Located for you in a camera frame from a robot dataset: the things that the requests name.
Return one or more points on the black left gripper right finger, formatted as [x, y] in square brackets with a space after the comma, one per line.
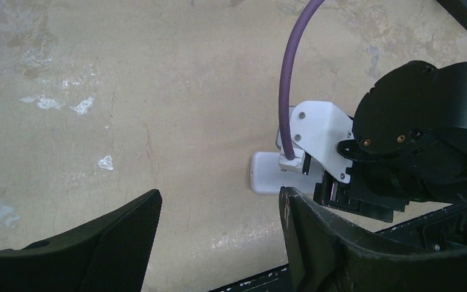
[329, 253]

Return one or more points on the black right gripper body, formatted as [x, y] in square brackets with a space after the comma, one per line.
[377, 189]

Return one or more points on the white remote control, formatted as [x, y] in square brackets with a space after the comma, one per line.
[266, 176]

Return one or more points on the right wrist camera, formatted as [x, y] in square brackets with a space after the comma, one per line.
[316, 128]

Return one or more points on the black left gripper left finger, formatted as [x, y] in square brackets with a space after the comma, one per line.
[109, 253]

